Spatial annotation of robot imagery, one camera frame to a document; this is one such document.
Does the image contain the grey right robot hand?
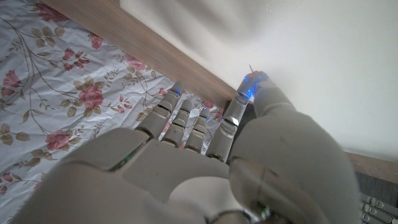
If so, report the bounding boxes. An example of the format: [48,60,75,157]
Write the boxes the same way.
[9,70,361,224]

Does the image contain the pink push pin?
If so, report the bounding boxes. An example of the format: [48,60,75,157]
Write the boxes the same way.
[248,64,261,78]

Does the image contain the cream paper mat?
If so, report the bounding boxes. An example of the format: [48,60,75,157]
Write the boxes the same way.
[119,0,398,163]

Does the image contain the floral backdrop cloth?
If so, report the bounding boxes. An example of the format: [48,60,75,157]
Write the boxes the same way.
[0,0,225,218]

